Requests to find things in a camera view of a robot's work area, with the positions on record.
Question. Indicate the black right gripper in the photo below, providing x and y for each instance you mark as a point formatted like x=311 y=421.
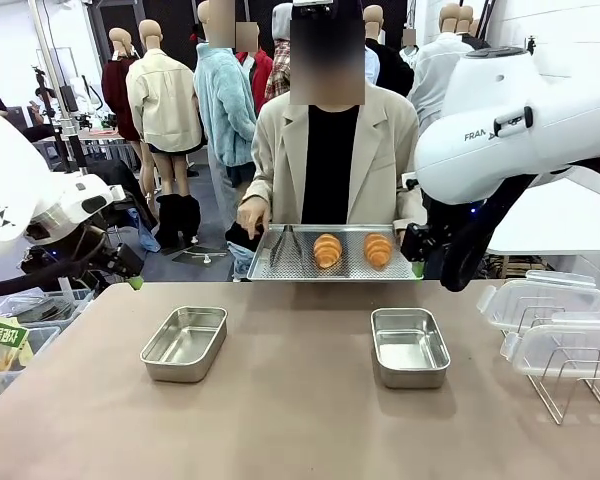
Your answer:
x=420 y=242

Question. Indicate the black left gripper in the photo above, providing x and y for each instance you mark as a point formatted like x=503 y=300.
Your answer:
x=122 y=260

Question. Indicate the golden croissant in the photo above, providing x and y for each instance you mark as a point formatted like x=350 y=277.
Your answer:
x=378 y=251
x=327 y=251

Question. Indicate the perforated metal tray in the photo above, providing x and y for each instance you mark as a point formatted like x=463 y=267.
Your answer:
x=350 y=272

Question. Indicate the rectangular steel container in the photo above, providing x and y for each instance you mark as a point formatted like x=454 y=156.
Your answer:
x=185 y=345
x=410 y=350

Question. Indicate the metal tongs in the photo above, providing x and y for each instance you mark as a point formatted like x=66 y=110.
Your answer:
x=286 y=245

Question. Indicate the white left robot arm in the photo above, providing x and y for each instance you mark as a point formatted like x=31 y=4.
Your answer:
x=10 y=200

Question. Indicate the person's right forearm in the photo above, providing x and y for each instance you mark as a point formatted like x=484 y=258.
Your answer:
x=262 y=185

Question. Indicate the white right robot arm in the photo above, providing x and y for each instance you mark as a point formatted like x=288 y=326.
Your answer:
x=505 y=90

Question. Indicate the person's left hand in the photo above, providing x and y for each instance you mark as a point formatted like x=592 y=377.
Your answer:
x=400 y=237

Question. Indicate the person's right hand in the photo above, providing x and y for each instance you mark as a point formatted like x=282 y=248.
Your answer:
x=254 y=215

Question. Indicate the light blue cloth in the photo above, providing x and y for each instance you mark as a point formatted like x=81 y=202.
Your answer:
x=149 y=240

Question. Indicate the clear plastic storage bin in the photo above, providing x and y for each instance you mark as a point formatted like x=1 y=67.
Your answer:
x=75 y=300
x=42 y=340

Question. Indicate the black bunched trousers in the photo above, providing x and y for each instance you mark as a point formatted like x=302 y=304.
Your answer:
x=177 y=220

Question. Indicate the wooden pallet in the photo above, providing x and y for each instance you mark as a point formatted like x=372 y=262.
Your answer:
x=512 y=267

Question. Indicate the chair with black jacket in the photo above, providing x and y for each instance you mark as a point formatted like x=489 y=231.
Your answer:
x=125 y=190

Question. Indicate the person in beige blazer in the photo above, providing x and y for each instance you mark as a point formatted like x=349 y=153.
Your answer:
x=330 y=165

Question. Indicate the green snack bag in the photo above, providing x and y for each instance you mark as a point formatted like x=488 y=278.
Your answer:
x=2 y=335

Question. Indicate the grey work table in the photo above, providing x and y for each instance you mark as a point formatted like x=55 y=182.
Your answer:
x=100 y=134

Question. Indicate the white side table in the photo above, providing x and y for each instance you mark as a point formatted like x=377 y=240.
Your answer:
x=570 y=225

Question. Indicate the mannequin in cream jacket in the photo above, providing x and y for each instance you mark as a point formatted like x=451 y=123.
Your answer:
x=162 y=100

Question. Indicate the mannequin in dark red dress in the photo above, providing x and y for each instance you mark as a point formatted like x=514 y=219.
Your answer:
x=117 y=95

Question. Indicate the mannequin in blue fleece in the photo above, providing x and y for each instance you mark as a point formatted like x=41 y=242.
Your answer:
x=225 y=110

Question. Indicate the mannequin in white shirt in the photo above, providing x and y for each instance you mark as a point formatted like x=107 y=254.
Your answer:
x=430 y=75

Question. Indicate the seated background person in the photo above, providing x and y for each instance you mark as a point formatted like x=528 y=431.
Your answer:
x=42 y=107

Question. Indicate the mannequin in black cardigan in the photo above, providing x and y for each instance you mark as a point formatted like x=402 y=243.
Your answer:
x=392 y=70

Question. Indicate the silver metal pole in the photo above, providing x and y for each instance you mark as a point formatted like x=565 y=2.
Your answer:
x=55 y=75

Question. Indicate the mannequin in plaid shirt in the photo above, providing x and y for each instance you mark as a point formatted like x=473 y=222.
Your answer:
x=279 y=70

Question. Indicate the mannequin in dark coat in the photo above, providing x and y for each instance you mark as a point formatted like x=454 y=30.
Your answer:
x=475 y=30

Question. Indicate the mannequin in red jacket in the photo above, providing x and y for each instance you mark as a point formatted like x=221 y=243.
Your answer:
x=262 y=70

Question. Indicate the black tripod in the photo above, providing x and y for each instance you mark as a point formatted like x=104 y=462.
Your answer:
x=531 y=45

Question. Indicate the flat mannequin base plate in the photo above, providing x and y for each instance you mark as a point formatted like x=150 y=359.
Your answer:
x=200 y=257

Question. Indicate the black camera stand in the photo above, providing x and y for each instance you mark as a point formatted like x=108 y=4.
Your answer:
x=72 y=145

